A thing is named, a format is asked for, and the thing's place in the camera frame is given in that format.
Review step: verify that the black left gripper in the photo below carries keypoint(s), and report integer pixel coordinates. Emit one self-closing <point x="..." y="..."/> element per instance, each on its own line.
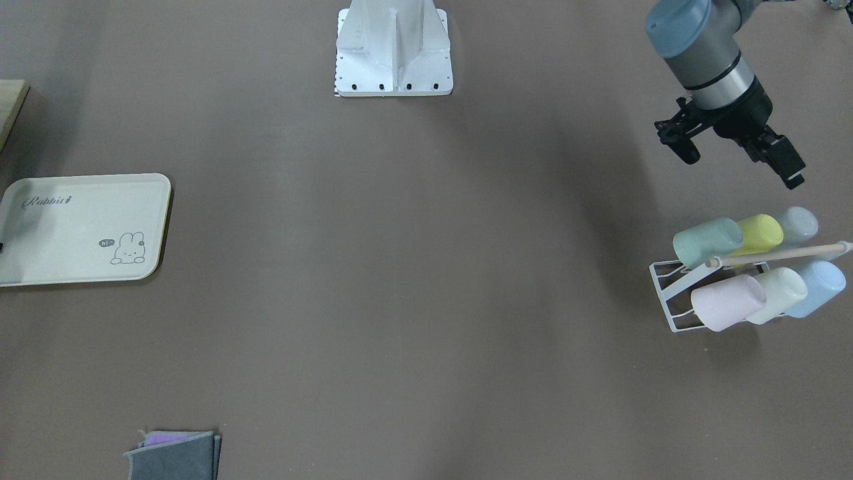
<point x="745" y="116"/>

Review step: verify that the green cup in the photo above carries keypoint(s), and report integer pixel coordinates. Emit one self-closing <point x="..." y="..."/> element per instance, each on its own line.
<point x="719" y="237"/>

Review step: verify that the cream rabbit tray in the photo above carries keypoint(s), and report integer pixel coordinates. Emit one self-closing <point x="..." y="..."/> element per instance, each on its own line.
<point x="83" y="229"/>

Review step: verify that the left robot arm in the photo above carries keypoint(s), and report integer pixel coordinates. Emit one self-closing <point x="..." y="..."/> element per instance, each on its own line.
<point x="696" y="40"/>

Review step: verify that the pale blue-white cup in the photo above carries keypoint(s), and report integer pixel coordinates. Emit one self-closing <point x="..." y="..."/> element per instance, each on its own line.
<point x="798" y="225"/>

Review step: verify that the yellow cup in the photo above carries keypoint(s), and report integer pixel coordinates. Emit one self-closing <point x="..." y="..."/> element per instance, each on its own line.
<point x="761" y="233"/>

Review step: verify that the light blue cup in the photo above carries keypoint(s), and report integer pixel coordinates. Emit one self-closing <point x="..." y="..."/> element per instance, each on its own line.
<point x="824" y="280"/>

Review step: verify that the cream white cup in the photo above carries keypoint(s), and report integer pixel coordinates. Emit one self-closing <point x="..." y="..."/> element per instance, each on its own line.
<point x="784" y="288"/>

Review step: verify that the pink cup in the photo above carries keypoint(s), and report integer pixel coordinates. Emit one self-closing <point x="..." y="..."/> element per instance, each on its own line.
<point x="728" y="302"/>

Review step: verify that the grey folded cloth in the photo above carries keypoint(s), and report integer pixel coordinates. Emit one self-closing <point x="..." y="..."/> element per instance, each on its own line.
<point x="175" y="455"/>

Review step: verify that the wooden cutting board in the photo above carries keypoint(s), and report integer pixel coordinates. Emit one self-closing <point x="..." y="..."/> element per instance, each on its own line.
<point x="13" y="94"/>

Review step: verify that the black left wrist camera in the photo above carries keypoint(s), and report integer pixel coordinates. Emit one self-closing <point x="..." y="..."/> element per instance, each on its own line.
<point x="677" y="133"/>

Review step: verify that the white wire cup rack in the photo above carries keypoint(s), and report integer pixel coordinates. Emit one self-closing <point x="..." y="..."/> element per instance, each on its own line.
<point x="671" y="278"/>

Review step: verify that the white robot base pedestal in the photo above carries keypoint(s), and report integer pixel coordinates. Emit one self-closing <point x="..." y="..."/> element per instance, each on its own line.
<point x="393" y="49"/>

